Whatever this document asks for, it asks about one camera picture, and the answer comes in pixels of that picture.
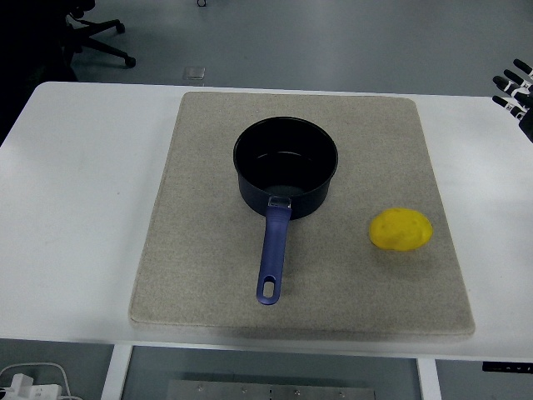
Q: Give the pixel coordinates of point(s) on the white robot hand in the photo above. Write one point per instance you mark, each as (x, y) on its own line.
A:
(525, 109)

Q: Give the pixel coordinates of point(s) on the black table control panel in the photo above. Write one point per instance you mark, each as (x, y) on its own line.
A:
(508, 367)

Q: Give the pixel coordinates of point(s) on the white table leg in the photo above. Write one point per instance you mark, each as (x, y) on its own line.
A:
(114, 375)
(429, 381)

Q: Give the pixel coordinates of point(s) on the silver floor outlet plate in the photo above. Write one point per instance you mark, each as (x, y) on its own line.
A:
(194, 73)

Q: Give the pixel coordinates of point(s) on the beige fabric mat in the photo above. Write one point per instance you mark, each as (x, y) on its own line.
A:
(208, 250)

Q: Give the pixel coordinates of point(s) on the black office chair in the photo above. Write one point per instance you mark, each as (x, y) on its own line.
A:
(104, 46)

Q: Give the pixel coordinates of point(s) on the white power strip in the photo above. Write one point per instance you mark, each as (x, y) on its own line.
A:
(29, 389)

